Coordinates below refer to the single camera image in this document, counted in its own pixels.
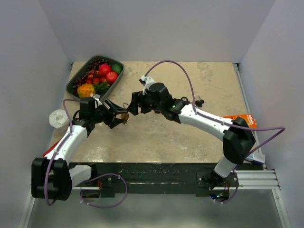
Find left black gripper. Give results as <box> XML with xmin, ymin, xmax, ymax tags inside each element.
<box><xmin>91</xmin><ymin>98</ymin><xmax>127</xmax><ymax>128</ymax></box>

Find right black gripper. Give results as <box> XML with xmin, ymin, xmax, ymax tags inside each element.
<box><xmin>127</xmin><ymin>90</ymin><xmax>164</xmax><ymax>116</ymax></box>

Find brass padlock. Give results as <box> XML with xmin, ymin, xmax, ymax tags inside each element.
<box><xmin>121</xmin><ymin>102</ymin><xmax>129</xmax><ymax>125</ymax></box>

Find black padlock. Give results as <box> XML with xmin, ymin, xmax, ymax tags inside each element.
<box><xmin>181</xmin><ymin>96</ymin><xmax>190</xmax><ymax>105</ymax></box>

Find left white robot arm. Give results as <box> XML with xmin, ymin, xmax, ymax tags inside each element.
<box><xmin>31</xmin><ymin>97</ymin><xmax>128</xmax><ymax>206</ymax></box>

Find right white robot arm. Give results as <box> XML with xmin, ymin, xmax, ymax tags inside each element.
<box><xmin>127</xmin><ymin>83</ymin><xmax>256</xmax><ymax>187</ymax></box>

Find red apple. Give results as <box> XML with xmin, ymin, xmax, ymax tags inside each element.
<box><xmin>105</xmin><ymin>71</ymin><xmax>118</xmax><ymax>85</ymax></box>

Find toy pineapple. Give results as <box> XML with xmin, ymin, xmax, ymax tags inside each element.
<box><xmin>77</xmin><ymin>84</ymin><xmax>95</xmax><ymax>99</ymax></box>

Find green lime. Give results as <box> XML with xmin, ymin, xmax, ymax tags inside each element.
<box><xmin>111</xmin><ymin>64</ymin><xmax>123</xmax><ymax>75</ymax></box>

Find dark green fruit tray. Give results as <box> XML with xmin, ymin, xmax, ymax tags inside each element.
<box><xmin>66</xmin><ymin>56</ymin><xmax>124</xmax><ymax>99</ymax></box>

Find strawberries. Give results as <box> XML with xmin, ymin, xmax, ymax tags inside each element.
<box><xmin>86</xmin><ymin>74</ymin><xmax>106</xmax><ymax>85</ymax></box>

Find red pomegranate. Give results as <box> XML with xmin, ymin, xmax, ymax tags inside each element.
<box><xmin>98</xmin><ymin>64</ymin><xmax>112</xmax><ymax>77</ymax></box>

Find dark cherries bunch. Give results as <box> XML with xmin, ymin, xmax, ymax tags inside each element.
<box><xmin>72</xmin><ymin>58</ymin><xmax>111</xmax><ymax>93</ymax></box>

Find white tissue roll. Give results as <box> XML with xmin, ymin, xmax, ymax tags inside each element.
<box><xmin>48</xmin><ymin>109</ymin><xmax>69</xmax><ymax>129</ymax></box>

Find red box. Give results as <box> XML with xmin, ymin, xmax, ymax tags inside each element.
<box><xmin>42</xmin><ymin>141</ymin><xmax>59</xmax><ymax>157</ymax></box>

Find orange razor package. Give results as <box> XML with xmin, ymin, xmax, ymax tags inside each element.
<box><xmin>222</xmin><ymin>114</ymin><xmax>257</xmax><ymax>130</ymax></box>

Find blue white box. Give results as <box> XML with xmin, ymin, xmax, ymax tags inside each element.
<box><xmin>246</xmin><ymin>151</ymin><xmax>266</xmax><ymax>165</ymax></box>

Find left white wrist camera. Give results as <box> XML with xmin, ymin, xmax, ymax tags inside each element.
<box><xmin>94</xmin><ymin>94</ymin><xmax>103</xmax><ymax>106</ymax></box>

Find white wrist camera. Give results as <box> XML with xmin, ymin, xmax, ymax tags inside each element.
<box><xmin>139</xmin><ymin>75</ymin><xmax>155</xmax><ymax>95</ymax></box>
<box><xmin>94</xmin><ymin>94</ymin><xmax>103</xmax><ymax>106</ymax></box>

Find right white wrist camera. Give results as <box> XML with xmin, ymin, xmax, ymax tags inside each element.
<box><xmin>139</xmin><ymin>75</ymin><xmax>155</xmax><ymax>95</ymax></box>

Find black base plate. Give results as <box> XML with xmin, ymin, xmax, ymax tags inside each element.
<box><xmin>78</xmin><ymin>162</ymin><xmax>238</xmax><ymax>197</ymax></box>

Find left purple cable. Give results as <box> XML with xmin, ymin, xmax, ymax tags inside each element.
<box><xmin>44</xmin><ymin>98</ymin><xmax>128</xmax><ymax>209</ymax></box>

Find purple cable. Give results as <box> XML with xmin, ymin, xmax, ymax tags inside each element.
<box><xmin>44</xmin><ymin>98</ymin><xmax>128</xmax><ymax>209</ymax></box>
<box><xmin>144</xmin><ymin>60</ymin><xmax>286</xmax><ymax>205</ymax></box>

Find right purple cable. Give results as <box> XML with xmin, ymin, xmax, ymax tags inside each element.
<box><xmin>144</xmin><ymin>60</ymin><xmax>286</xmax><ymax>205</ymax></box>

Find aluminium frame rail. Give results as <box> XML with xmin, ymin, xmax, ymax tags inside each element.
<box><xmin>233</xmin><ymin>63</ymin><xmax>280</xmax><ymax>189</ymax></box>

